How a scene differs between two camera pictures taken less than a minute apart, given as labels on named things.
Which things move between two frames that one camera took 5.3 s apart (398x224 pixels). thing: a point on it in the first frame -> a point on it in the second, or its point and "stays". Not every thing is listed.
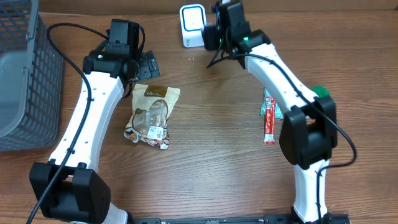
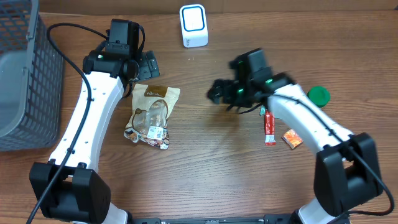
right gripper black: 210,37 -> 224,90
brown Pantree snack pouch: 151,107 stays
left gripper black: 148,64 stays
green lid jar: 321,91 stays
